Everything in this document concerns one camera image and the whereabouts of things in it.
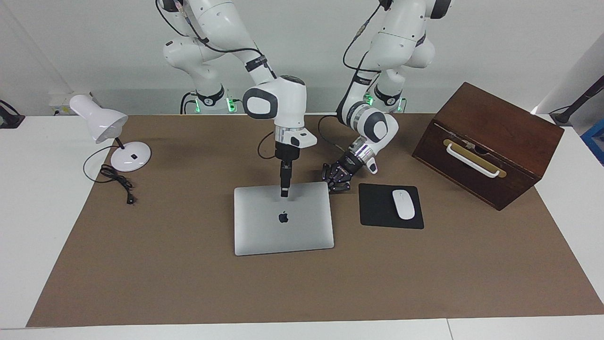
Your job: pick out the black clamp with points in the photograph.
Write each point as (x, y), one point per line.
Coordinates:
(9, 120)

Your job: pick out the dark brown wooden box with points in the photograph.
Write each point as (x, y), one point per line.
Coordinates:
(500, 118)

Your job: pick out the black stand pole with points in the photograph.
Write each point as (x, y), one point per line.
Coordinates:
(583, 97)

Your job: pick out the brown table mat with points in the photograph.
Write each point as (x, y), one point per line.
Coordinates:
(302, 288)

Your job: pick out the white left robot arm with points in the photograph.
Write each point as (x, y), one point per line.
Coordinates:
(373, 123)

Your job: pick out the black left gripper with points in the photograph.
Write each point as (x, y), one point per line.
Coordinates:
(348, 166)

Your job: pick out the grey Apple laptop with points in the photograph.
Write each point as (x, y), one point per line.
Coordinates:
(283, 231)

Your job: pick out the white desk lamp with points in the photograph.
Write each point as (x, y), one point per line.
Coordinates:
(132, 158)

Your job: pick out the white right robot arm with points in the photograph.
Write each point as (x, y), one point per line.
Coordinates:
(278, 101)

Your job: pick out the white wall socket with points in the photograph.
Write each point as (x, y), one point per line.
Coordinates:
(59, 101)

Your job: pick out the black mouse pad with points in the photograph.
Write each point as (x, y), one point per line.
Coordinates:
(377, 208)

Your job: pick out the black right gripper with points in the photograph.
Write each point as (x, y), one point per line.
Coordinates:
(287, 152)

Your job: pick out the white computer mouse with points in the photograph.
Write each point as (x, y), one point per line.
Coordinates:
(403, 204)

